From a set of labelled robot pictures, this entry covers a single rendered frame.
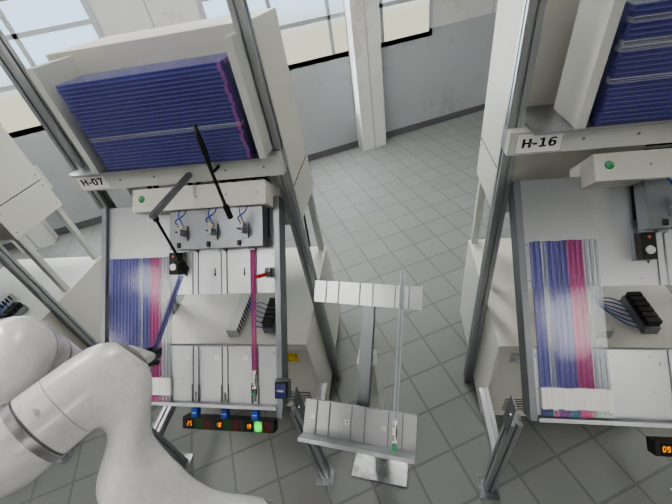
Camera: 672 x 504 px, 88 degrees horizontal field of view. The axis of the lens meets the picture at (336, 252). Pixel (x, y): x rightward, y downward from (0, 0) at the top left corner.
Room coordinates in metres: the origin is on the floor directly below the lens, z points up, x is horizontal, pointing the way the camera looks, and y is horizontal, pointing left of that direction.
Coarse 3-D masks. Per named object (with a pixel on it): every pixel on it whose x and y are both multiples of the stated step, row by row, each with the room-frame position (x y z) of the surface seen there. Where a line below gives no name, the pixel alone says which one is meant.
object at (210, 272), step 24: (120, 216) 1.19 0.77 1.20; (144, 216) 1.16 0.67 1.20; (168, 216) 1.13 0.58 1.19; (120, 240) 1.12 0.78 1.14; (144, 240) 1.10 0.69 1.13; (192, 264) 0.99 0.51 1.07; (216, 264) 0.96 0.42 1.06; (240, 264) 0.94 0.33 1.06; (264, 264) 0.92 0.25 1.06; (192, 288) 0.93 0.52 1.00; (216, 288) 0.91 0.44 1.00; (240, 288) 0.89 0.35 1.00; (264, 288) 0.86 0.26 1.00
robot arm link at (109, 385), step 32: (96, 352) 0.33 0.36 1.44; (128, 352) 0.34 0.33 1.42; (64, 384) 0.29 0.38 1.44; (96, 384) 0.29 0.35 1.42; (128, 384) 0.29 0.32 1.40; (32, 416) 0.25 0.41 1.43; (64, 416) 0.25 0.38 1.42; (96, 416) 0.26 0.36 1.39; (128, 416) 0.26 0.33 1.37; (64, 448) 0.23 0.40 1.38; (128, 448) 0.23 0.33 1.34; (160, 448) 0.25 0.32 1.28; (128, 480) 0.20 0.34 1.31; (160, 480) 0.21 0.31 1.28; (192, 480) 0.22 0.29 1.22
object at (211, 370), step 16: (176, 352) 0.79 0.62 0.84; (192, 352) 0.78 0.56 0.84; (208, 352) 0.77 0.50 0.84; (224, 352) 0.75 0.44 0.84; (240, 352) 0.74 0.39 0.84; (272, 352) 0.71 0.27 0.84; (176, 368) 0.76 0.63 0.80; (192, 368) 0.74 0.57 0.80; (208, 368) 0.73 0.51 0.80; (224, 368) 0.72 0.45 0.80; (240, 368) 0.70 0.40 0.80; (272, 368) 0.68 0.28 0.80; (176, 384) 0.72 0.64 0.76; (192, 384) 0.70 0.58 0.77; (208, 384) 0.69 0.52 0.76; (224, 384) 0.68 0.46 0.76; (240, 384) 0.67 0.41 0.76; (272, 384) 0.64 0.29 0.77; (192, 400) 0.67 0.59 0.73; (208, 400) 0.66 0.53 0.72; (224, 400) 0.64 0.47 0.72; (240, 400) 0.63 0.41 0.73; (272, 400) 0.61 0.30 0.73
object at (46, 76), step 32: (0, 0) 1.22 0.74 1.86; (64, 64) 1.25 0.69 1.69; (256, 96) 1.06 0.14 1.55; (64, 128) 1.15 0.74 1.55; (256, 128) 1.01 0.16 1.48; (96, 160) 1.16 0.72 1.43; (256, 160) 1.02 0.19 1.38; (320, 384) 0.87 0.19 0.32; (160, 416) 0.87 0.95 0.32; (320, 480) 0.58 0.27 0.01
